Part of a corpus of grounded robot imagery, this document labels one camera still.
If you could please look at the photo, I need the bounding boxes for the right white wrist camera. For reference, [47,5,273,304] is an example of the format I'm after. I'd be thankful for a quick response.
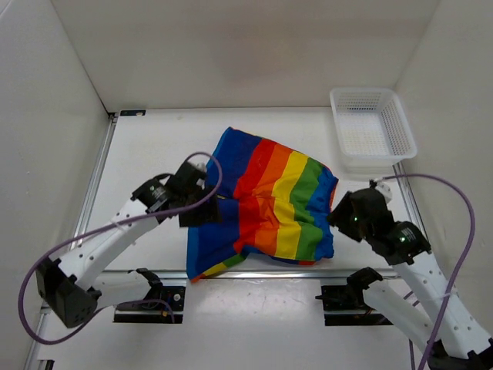
[369,179,393,204]

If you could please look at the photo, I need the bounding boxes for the small black corner label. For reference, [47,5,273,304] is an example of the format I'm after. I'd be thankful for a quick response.
[119,109,146,116]

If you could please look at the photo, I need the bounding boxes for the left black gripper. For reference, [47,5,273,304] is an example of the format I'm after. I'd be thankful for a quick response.
[178,185,223,230]

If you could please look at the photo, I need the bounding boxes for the rainbow striped shorts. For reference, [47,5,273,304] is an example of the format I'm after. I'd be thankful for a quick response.
[186,127,339,282]

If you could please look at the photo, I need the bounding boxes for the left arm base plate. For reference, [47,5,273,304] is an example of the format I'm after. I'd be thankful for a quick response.
[113,280,186,325]

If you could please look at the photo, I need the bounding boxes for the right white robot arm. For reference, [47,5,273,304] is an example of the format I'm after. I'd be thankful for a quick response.
[327,187,492,369]

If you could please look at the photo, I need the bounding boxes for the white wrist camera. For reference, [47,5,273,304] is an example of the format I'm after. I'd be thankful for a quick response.
[369,179,393,204]
[194,163,207,180]

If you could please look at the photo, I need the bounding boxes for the aluminium front rail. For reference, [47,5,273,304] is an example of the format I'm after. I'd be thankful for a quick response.
[102,268,399,280]

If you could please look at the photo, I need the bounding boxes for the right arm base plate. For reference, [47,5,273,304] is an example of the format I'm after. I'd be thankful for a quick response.
[315,285,392,327]

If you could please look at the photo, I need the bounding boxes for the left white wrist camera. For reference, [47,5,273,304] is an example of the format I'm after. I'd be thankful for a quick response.
[194,163,207,180]

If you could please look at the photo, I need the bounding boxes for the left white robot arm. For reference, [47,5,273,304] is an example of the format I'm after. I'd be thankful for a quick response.
[35,161,222,328]

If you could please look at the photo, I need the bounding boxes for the white perforated plastic basket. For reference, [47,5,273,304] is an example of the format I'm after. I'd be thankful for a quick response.
[330,87,418,173]

